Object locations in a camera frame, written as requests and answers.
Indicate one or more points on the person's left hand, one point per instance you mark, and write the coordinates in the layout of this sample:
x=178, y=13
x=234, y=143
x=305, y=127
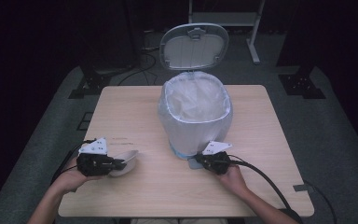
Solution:
x=74, y=179

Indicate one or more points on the black stand base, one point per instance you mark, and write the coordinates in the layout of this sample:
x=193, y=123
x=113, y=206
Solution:
x=301, y=84
x=90, y=84

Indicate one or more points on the white paper bowl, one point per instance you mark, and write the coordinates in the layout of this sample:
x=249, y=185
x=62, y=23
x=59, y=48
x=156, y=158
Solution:
x=130, y=158

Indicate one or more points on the grey tape strip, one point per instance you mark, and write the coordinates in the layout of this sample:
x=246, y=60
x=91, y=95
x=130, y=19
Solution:
x=299, y=187

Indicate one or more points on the white pedal trash can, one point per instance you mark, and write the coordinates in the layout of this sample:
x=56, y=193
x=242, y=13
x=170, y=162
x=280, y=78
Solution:
x=195, y=49

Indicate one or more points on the person's right hand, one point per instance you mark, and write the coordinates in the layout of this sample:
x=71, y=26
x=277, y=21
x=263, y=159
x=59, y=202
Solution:
x=234, y=180

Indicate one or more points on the white metal stand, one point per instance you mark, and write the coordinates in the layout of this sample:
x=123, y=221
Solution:
x=227, y=18

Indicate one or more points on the dark floor plate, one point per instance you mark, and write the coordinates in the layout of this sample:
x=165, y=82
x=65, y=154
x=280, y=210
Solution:
x=85, y=121

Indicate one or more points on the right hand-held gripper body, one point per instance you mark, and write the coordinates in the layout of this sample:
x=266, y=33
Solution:
x=216, y=161

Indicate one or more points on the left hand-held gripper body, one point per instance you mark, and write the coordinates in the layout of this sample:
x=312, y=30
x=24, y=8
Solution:
x=94, y=163

